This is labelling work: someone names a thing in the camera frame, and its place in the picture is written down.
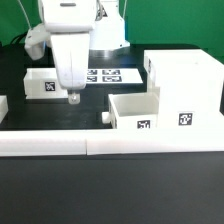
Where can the white fence bar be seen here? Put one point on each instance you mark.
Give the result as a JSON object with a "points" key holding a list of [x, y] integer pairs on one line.
{"points": [[155, 141], [41, 143]]}

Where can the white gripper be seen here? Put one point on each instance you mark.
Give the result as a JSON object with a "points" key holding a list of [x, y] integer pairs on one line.
{"points": [[71, 55]]}

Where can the white marker plate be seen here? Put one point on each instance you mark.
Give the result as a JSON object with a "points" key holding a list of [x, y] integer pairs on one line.
{"points": [[112, 76]]}

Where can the white drawer cabinet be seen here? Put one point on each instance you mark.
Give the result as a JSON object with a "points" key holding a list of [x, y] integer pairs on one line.
{"points": [[188, 84]]}

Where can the white left front fence bar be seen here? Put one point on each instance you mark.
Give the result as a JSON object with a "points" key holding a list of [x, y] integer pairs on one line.
{"points": [[41, 143]]}

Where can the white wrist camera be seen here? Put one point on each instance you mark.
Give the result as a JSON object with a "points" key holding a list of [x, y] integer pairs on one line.
{"points": [[36, 40]]}

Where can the white rear drawer box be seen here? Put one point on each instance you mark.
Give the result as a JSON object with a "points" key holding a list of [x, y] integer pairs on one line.
{"points": [[42, 83]]}

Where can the white front drawer box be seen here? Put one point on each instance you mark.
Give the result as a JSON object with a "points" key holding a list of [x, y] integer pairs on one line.
{"points": [[132, 111]]}

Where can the white drawer box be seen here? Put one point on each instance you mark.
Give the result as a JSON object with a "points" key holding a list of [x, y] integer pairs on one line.
{"points": [[42, 83], [132, 111]]}

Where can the white left fence block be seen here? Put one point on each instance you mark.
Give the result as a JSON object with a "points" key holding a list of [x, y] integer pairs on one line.
{"points": [[3, 107]]}

